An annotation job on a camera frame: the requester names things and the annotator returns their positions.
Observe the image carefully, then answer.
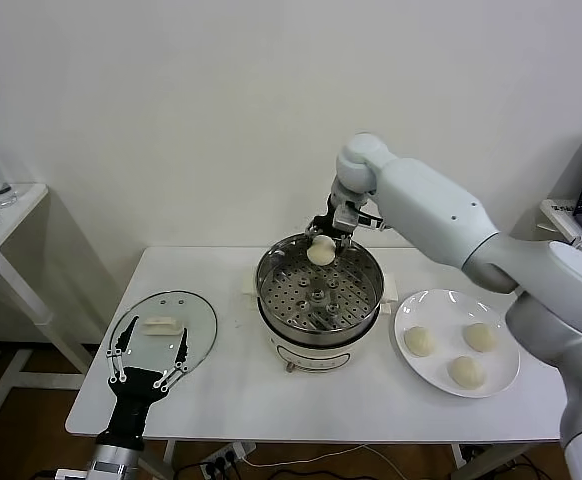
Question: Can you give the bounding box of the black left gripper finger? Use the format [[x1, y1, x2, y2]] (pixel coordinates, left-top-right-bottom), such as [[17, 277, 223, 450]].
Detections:
[[104, 315, 138, 385], [153, 327, 191, 390]]

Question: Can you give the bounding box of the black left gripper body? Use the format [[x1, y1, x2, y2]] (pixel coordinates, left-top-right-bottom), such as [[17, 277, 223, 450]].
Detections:
[[98, 365, 168, 449]]

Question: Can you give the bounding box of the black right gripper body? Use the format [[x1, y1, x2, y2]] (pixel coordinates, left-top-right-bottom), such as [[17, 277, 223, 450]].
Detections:
[[314, 195, 355, 242]]

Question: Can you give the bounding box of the white steamed baozi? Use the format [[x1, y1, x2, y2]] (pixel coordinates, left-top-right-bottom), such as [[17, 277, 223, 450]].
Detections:
[[403, 325, 437, 358], [463, 322, 498, 353], [306, 234, 335, 265], [446, 355, 486, 391]]

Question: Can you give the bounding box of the glass pot lid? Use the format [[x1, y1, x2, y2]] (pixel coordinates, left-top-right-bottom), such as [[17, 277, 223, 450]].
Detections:
[[108, 291, 219, 385]]

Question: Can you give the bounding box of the steel steamer basket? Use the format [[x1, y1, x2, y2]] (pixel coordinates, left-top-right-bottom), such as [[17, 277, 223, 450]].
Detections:
[[240, 233, 398, 335]]

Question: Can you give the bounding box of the white power strip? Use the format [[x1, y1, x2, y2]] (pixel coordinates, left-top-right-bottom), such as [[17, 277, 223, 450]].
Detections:
[[198, 442, 257, 476]]

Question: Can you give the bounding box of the white electric cooker base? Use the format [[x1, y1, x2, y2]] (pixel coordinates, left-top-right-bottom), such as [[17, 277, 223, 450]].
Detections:
[[243, 289, 395, 374]]

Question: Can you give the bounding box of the white side table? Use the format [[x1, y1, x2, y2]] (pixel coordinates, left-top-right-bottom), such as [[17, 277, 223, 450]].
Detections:
[[0, 182, 97, 416]]

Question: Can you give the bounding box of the white round plate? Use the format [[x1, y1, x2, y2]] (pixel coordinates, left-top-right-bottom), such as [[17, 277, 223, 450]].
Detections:
[[393, 288, 521, 399]]

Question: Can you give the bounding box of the white laptop desk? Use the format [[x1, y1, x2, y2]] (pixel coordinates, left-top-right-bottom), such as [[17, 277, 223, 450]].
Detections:
[[538, 197, 582, 251]]

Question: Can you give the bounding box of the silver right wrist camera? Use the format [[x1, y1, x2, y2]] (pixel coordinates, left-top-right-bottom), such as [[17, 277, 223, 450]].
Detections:
[[334, 203, 361, 232]]

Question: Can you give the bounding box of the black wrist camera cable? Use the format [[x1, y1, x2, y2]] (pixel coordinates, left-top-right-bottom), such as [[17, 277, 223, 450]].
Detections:
[[358, 212, 390, 234]]

